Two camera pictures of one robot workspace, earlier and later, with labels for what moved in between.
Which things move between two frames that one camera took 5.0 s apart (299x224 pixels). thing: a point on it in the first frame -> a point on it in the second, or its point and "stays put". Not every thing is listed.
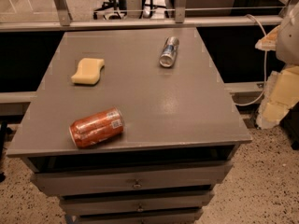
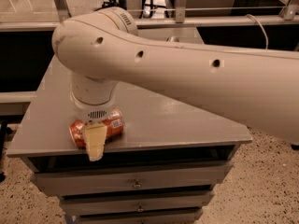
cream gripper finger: x=281 y=94 -> x=94 y=136
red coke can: x=97 y=128 stays put
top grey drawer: x=123 y=179 stays put
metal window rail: x=56 y=24 stays put
